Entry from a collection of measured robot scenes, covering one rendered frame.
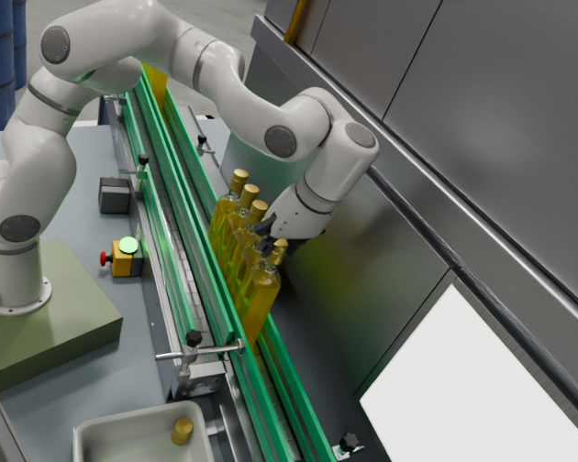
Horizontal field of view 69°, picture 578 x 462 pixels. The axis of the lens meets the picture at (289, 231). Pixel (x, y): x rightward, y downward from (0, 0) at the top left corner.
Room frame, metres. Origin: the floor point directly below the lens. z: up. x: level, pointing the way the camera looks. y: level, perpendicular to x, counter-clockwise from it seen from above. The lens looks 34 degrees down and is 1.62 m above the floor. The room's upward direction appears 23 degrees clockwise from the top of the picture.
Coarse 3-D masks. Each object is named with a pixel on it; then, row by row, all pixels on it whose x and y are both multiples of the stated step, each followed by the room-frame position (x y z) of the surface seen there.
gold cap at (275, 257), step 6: (282, 240) 0.65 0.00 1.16; (276, 246) 0.62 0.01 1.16; (282, 246) 0.63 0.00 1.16; (270, 252) 0.62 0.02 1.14; (276, 252) 0.62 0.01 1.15; (282, 252) 0.63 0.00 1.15; (264, 258) 0.63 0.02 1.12; (270, 258) 0.62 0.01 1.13; (276, 258) 0.62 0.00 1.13; (282, 258) 0.63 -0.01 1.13; (276, 264) 0.62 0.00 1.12
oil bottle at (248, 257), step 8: (248, 248) 0.68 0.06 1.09; (240, 256) 0.68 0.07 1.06; (248, 256) 0.66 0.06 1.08; (256, 256) 0.66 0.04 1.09; (240, 264) 0.67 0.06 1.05; (248, 264) 0.65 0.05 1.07; (232, 272) 0.69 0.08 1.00; (240, 272) 0.66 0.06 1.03; (232, 280) 0.68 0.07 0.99; (240, 280) 0.65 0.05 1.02; (232, 288) 0.67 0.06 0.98; (240, 288) 0.65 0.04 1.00; (232, 296) 0.66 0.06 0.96
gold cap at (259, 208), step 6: (252, 204) 0.72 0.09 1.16; (258, 204) 0.73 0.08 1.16; (264, 204) 0.74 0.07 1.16; (252, 210) 0.72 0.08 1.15; (258, 210) 0.72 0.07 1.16; (264, 210) 0.72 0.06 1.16; (252, 216) 0.72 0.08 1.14; (258, 216) 0.72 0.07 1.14; (252, 222) 0.72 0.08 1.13; (258, 222) 0.72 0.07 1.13
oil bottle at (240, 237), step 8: (240, 232) 0.72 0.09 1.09; (232, 240) 0.73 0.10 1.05; (240, 240) 0.70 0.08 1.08; (248, 240) 0.71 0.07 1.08; (232, 248) 0.72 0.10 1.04; (240, 248) 0.70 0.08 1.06; (232, 256) 0.71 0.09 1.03; (224, 264) 0.73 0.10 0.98; (232, 264) 0.70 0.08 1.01; (224, 272) 0.72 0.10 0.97
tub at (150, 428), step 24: (168, 408) 0.44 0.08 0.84; (192, 408) 0.46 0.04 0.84; (96, 432) 0.37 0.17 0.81; (120, 432) 0.39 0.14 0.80; (144, 432) 0.42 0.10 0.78; (168, 432) 0.44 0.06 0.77; (192, 432) 0.44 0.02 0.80; (96, 456) 0.35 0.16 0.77; (120, 456) 0.36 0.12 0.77; (144, 456) 0.38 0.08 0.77; (168, 456) 0.40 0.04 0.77; (192, 456) 0.41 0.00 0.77
